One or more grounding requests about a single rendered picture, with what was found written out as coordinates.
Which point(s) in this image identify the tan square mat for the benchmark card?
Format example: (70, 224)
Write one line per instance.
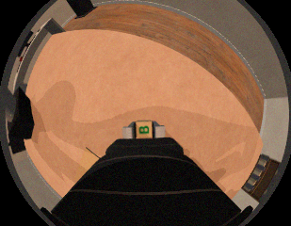
(87, 160)

